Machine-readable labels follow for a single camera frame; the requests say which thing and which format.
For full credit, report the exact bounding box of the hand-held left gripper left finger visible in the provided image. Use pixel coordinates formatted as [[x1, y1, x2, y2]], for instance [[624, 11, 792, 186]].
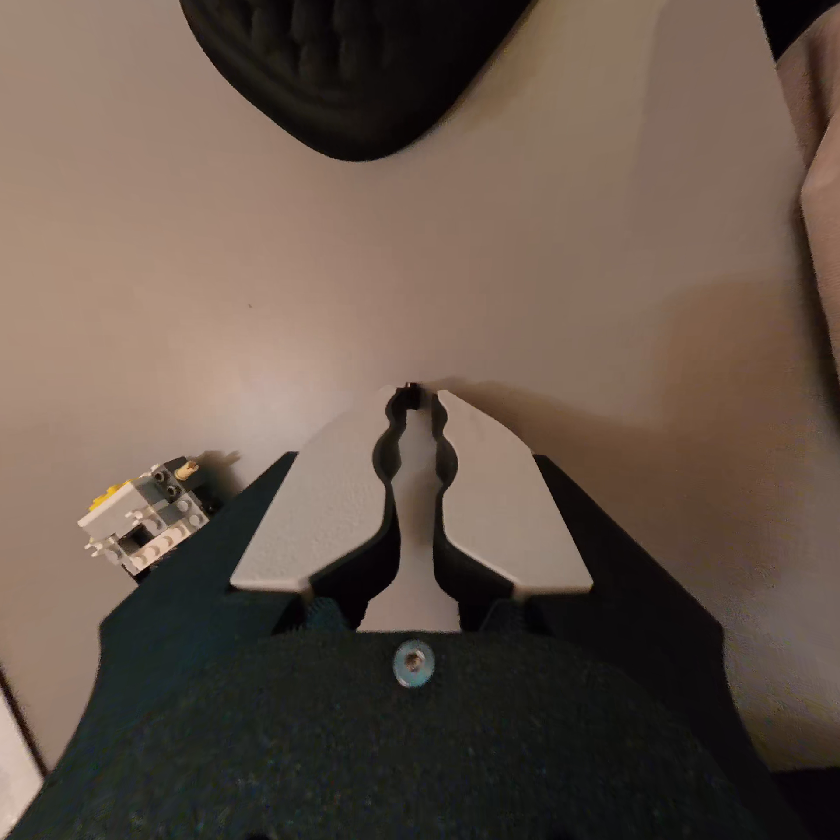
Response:
[[230, 386, 403, 630]]

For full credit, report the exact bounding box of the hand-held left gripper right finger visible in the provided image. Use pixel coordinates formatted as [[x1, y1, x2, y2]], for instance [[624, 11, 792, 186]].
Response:
[[431, 388, 596, 632]]

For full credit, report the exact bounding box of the toy brick car chassis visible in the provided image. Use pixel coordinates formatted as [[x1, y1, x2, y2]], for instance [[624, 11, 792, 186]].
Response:
[[77, 456, 229, 580]]

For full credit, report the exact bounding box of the grey desk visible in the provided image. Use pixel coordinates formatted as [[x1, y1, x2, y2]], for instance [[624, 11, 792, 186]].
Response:
[[0, 0, 840, 802]]

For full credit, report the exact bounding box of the beige hoodie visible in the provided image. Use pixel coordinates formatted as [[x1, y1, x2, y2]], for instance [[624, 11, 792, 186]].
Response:
[[776, 20, 840, 408]]

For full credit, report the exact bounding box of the dark fleece jacket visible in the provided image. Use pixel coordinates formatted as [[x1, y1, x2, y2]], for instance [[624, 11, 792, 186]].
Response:
[[755, 0, 840, 61]]

